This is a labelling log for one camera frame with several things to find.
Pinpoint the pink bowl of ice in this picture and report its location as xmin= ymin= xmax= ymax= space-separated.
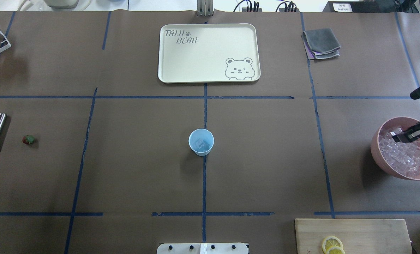
xmin=370 ymin=117 xmax=420 ymax=181

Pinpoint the light blue plastic cup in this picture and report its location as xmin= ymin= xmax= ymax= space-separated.
xmin=188 ymin=128 xmax=215 ymax=156

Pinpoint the wooden cutting board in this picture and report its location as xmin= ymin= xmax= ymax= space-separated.
xmin=294 ymin=218 xmax=412 ymax=254

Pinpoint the grey folded cloth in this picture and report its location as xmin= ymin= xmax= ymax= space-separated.
xmin=301 ymin=28 xmax=341 ymax=60

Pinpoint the lemon slices row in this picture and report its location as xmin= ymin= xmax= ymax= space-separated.
xmin=322 ymin=235 xmax=345 ymax=254

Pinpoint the cream bear serving tray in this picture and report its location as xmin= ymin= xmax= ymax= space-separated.
xmin=158 ymin=24 xmax=261 ymax=83

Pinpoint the red strawberry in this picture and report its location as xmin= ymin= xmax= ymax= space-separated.
xmin=22 ymin=135 xmax=36 ymax=145

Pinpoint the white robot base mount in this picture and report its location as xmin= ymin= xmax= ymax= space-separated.
xmin=156 ymin=242 xmax=250 ymax=254

